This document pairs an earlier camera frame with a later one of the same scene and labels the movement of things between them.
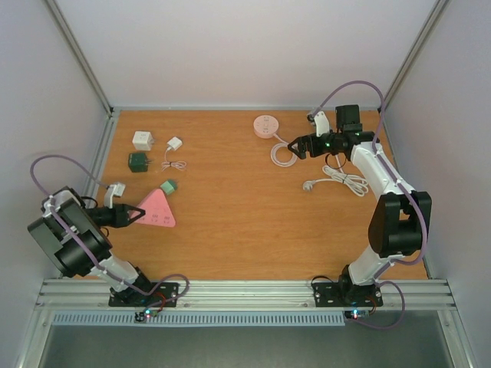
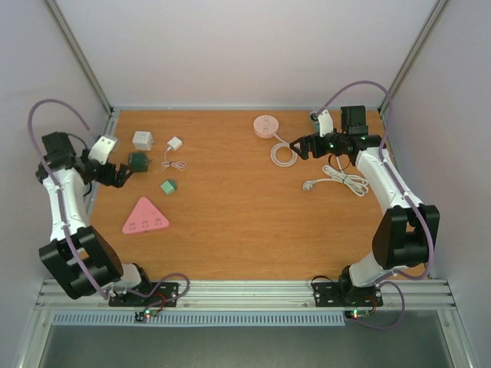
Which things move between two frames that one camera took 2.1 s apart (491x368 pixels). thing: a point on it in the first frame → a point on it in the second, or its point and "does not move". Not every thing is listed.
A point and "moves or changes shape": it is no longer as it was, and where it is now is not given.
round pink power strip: (265, 126) does not move
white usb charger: (174, 142) does not move
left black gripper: (121, 215) → (109, 180)
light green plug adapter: (169, 186) does not move
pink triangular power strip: (157, 210) moves or changes shape
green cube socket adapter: (138, 162) does not move
